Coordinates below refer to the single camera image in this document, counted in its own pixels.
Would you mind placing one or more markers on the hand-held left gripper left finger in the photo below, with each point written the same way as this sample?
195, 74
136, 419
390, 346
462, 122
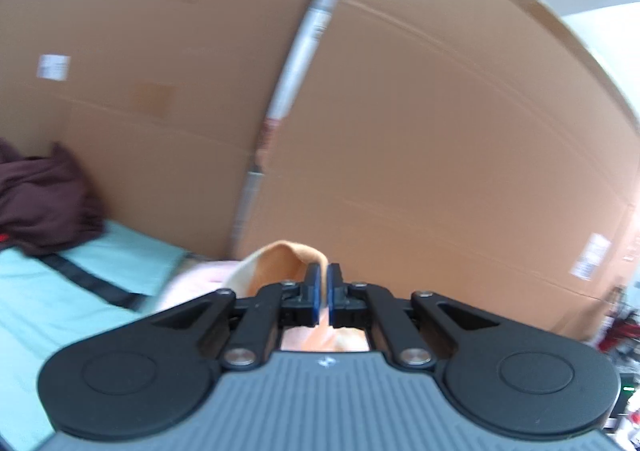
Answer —
316, 296

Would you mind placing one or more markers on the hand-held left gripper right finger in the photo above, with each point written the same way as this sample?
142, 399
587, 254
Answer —
331, 298

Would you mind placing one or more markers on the orange white striped shirt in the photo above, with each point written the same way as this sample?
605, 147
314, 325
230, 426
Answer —
275, 266

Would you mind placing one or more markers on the pink towel blanket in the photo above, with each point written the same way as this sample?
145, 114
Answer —
200, 281

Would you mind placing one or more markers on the large cardboard box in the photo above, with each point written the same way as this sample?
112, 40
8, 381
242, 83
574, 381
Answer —
450, 131

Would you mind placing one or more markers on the silver metal pole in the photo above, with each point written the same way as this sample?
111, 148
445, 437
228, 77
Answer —
300, 61

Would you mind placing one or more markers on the white shipping label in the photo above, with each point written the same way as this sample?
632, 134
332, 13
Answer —
590, 256

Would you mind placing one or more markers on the teal bed sheet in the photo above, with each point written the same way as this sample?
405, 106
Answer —
45, 331

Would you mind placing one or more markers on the red leaf potted plant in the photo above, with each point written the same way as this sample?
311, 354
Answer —
615, 331

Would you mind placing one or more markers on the dark brown cloth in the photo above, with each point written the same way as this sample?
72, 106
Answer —
45, 201

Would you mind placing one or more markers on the cardboard box with small label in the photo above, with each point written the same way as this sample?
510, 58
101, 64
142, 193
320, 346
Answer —
150, 31

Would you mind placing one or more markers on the small white label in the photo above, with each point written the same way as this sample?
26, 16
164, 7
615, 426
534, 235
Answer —
53, 66

